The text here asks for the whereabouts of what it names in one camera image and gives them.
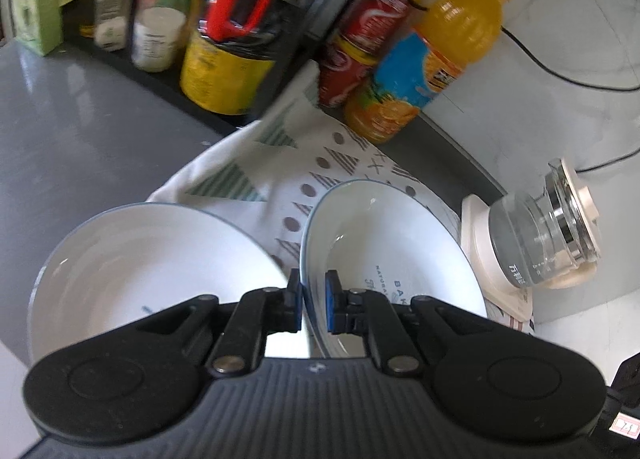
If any white bakery print plate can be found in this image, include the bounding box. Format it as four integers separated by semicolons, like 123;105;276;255
299;180;487;358

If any patterned white table mat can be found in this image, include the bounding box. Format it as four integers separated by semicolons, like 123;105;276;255
145;58;536;335

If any white plate blue rim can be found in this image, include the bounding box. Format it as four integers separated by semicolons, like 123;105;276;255
28;202;288;361

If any beige kettle base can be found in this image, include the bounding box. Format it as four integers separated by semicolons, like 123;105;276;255
460;195;533;326

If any white lidded seasoning jar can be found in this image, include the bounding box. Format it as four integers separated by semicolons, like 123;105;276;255
131;0;189;72

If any orange juice bottle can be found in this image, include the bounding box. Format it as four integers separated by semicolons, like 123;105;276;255
344;0;510;144

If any red cola can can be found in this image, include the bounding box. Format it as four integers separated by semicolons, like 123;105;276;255
318;0;410;109

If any glass electric kettle beige handle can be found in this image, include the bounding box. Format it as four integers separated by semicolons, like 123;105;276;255
488;159;602;289

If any red handled oil jug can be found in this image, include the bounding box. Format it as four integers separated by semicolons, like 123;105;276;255
180;0;305;116

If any black power cable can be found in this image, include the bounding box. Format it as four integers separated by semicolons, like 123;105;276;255
399;0;640;176

